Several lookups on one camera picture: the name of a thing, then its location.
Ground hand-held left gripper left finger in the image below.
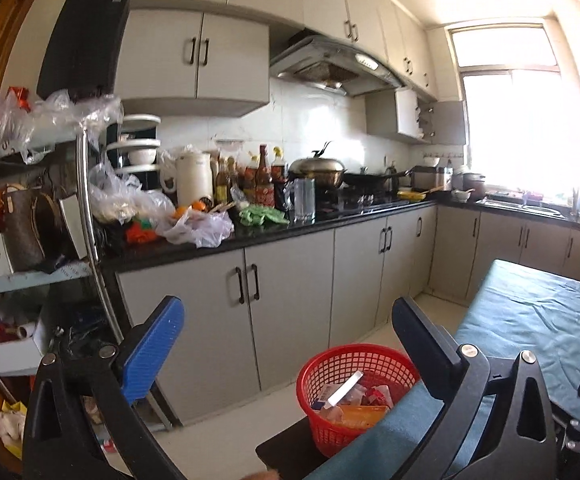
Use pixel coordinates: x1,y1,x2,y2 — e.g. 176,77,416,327
22,295,187,480

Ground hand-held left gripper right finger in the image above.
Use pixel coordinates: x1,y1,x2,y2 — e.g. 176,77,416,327
391,296,557,480

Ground red torn packet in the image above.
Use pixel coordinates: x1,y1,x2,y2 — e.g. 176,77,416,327
360,385,395,408

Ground orange medicine box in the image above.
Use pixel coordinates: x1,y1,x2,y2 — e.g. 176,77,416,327
337,404,389,430

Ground red plastic basket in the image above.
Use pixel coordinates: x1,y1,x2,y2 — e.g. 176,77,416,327
296,343,421,458

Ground long white torn carton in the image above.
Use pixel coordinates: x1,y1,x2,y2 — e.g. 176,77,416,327
311,382,343,411

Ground blue tablecloth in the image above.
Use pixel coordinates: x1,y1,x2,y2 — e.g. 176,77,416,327
300,259,580,480

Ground white plastic bag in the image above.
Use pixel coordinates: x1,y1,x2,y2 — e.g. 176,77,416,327
157,207,235,248

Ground grey lower kitchen cabinets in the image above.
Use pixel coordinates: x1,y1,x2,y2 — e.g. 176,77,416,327
114,202,580,423

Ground grey kitchen cabinets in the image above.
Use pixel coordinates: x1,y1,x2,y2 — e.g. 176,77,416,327
114,202,580,423
114,0,466,146

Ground clear plastic bags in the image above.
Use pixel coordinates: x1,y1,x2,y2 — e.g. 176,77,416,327
87,160,175,223

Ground gas stove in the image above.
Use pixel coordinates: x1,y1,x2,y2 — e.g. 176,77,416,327
315,187,411,211

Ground black kitchen countertop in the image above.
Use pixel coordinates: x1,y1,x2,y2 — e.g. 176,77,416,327
102,195,580,273

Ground metal shelf rack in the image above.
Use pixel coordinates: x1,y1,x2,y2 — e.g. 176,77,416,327
0,125,181,431

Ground black stool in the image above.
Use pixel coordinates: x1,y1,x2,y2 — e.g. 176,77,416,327
255,412,331,480

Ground steel rice cooker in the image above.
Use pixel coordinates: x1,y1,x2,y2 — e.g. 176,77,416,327
412,165,453,192

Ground crumpled paper bag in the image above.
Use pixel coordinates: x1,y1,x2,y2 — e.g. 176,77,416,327
0,400,28,461

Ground green snack packet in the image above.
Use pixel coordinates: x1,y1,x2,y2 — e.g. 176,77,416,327
240,203,289,226

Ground brown cooking pot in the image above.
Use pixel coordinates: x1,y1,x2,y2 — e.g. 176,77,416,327
462,172,487,198

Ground white electric jug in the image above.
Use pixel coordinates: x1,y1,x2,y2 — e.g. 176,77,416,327
160,152,215,208

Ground steel kitchen sink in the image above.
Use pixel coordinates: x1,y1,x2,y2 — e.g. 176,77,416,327
477,195,561,217

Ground brown handbag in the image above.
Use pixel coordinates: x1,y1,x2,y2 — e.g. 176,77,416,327
0,183,63,273

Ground black wok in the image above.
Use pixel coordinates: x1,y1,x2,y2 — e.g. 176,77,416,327
342,169,413,192

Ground glass mug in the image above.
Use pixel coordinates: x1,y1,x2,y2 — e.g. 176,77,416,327
285,178,317,223

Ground row of sauce bottles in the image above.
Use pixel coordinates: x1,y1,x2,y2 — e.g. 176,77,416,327
212,144,291,211

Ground steel pot with lid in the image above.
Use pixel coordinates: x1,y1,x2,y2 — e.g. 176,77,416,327
287,141,348,191

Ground white dish stack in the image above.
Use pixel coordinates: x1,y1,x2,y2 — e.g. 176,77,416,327
106,114,162,168

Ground kitchen window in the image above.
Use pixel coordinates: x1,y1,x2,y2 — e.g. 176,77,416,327
447,22,580,196

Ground crumpled clear plastic wrap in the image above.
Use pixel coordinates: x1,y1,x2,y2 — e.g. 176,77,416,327
0,89,124,163

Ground grey upper kitchen cabinets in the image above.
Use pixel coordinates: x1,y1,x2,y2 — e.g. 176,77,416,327
114,0,466,146

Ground steel range hood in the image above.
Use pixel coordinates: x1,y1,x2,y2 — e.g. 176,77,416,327
269,30,405,98

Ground black board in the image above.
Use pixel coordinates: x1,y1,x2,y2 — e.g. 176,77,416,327
36,0,133,101

